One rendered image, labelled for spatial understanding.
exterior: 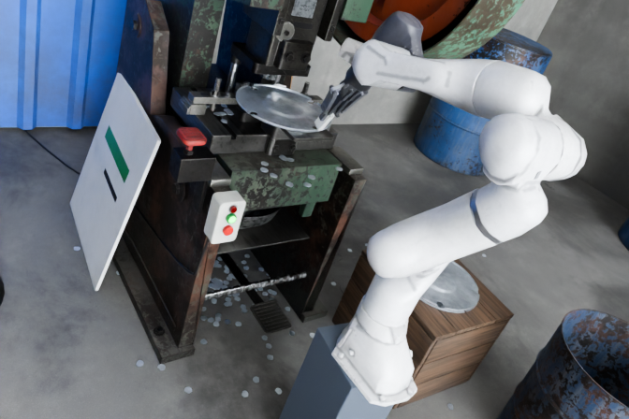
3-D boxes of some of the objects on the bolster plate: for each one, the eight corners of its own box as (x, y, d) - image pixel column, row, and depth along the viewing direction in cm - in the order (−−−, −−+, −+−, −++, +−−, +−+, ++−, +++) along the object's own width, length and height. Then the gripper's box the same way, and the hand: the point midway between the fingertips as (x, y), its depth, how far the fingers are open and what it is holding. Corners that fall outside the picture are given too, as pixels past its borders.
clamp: (238, 114, 160) (246, 83, 155) (186, 114, 150) (193, 81, 145) (229, 105, 164) (237, 75, 159) (178, 105, 154) (184, 72, 149)
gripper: (353, 82, 128) (304, 138, 144) (389, 82, 136) (340, 136, 152) (340, 58, 130) (294, 116, 147) (377, 60, 138) (329, 115, 155)
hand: (324, 119), depth 147 cm, fingers closed
